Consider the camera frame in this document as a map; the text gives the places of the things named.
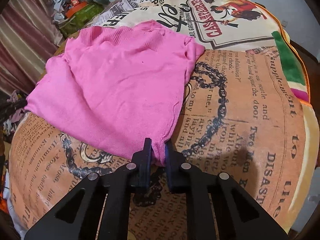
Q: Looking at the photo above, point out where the green storage bag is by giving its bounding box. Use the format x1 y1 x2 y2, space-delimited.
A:
59 2 104 38

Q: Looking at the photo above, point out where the newspaper print blanket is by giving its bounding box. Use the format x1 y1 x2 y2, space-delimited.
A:
5 0 319 239

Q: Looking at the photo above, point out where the pink knit cardigan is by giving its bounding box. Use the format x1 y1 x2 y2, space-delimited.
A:
26 20 204 165

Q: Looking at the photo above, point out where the striped brown curtain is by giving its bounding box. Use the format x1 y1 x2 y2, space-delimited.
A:
1 0 64 95

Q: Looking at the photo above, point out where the orange box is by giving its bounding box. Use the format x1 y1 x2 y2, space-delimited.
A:
66 2 88 18

